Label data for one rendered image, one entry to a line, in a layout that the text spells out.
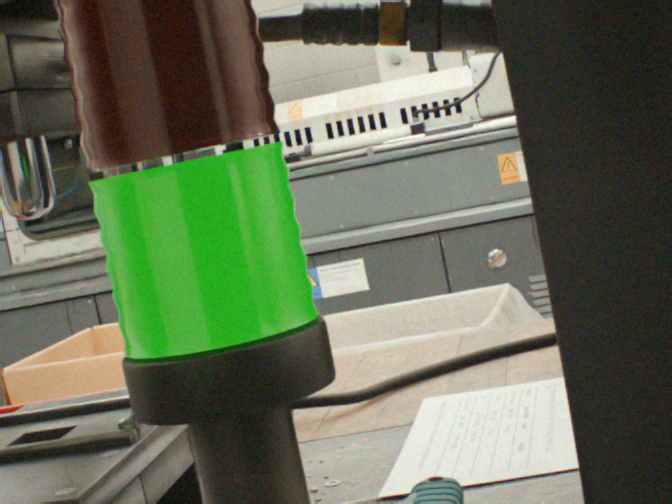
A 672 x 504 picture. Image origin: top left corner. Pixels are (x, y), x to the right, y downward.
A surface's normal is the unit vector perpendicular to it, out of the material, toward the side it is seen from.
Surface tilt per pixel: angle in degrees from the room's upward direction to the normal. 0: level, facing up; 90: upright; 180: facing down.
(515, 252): 90
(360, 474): 0
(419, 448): 1
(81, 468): 0
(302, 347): 90
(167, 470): 90
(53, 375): 88
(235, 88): 104
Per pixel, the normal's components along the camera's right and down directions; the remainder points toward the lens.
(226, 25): 0.76, 0.15
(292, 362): 0.64, -0.07
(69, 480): -0.20, -0.98
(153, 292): -0.48, -0.07
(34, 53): 0.97, -0.18
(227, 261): 0.34, 0.26
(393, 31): -0.13, 0.60
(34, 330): -0.20, 0.13
